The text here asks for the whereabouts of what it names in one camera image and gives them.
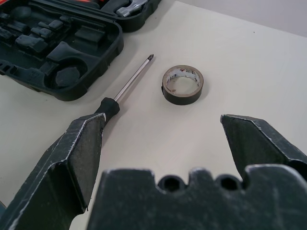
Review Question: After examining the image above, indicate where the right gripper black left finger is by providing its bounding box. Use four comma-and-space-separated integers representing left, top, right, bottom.
0, 114, 106, 230

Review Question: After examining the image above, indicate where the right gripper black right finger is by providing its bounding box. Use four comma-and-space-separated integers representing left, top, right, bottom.
220, 114, 307, 181

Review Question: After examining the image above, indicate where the black electrical tape roll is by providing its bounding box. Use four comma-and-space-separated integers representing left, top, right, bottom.
160, 64, 210, 106

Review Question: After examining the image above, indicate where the black orange Phillips screwdriver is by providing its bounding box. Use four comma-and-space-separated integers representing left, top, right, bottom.
95, 55, 156, 120

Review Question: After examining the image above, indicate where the black tool case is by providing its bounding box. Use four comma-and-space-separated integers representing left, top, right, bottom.
0, 0, 162, 102

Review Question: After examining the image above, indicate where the steel claw hammer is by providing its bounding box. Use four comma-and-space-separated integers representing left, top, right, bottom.
100, 0, 155, 18

